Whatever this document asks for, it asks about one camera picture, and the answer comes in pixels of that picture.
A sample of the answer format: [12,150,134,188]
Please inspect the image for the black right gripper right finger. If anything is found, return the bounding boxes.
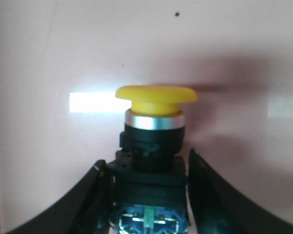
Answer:
[188,149,293,234]

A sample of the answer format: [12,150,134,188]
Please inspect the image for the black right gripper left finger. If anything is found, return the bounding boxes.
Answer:
[8,159,111,234]

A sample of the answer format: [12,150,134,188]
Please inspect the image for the yellow mushroom push button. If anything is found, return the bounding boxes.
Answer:
[108,85,197,234]

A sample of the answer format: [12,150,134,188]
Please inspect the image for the pink plastic bin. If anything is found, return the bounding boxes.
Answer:
[0,0,293,233]

